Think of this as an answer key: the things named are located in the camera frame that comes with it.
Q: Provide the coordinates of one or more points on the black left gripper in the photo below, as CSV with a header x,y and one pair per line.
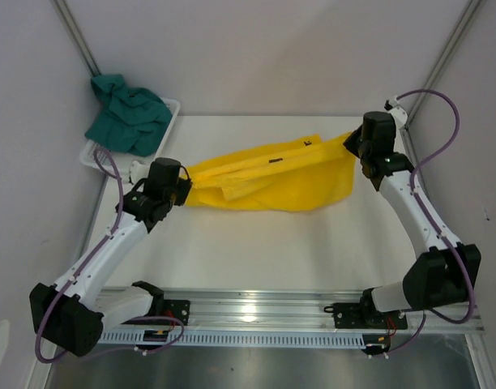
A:
x,y
184,187

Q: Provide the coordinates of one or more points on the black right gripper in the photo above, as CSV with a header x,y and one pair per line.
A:
x,y
350,143

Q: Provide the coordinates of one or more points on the yellow shorts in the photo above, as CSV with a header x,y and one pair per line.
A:
x,y
295,176

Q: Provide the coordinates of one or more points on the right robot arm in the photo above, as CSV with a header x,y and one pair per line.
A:
x,y
445,269

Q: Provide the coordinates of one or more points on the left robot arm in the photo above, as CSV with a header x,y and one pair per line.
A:
x,y
69,313

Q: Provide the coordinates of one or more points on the green shorts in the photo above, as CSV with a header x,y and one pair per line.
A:
x,y
131,120

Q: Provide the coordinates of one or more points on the white plastic basket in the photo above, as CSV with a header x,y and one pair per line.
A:
x,y
123,160

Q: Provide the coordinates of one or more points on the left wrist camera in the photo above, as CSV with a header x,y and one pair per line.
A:
x,y
137,171

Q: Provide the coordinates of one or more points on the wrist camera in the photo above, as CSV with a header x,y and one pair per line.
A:
x,y
137,171
399,115

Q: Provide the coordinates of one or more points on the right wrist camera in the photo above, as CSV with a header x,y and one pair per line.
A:
x,y
399,115

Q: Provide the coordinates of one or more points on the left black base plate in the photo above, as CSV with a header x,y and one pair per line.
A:
x,y
179,309

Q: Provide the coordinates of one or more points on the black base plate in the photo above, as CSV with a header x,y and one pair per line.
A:
x,y
179,309
356,316

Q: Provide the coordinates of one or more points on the right corner aluminium post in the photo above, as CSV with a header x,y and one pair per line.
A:
x,y
453,42

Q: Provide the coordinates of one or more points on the corner aluminium post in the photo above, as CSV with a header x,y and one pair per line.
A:
x,y
453,42
76,35

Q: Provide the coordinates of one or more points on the aluminium rail frame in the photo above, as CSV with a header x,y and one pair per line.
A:
x,y
258,310

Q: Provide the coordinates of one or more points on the white slotted cable duct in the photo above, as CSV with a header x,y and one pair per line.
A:
x,y
264,339

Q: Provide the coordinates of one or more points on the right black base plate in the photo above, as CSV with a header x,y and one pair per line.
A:
x,y
356,316

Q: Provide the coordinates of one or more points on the left corner aluminium post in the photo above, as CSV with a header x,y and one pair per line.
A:
x,y
76,35

